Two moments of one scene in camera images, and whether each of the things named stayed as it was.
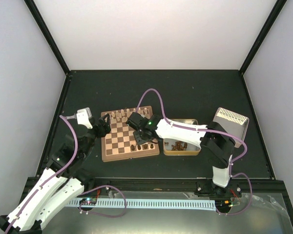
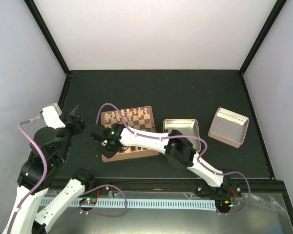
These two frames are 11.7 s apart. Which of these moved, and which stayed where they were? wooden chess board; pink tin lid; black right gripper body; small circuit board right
Moved: black right gripper body
Stayed: pink tin lid; wooden chess board; small circuit board right
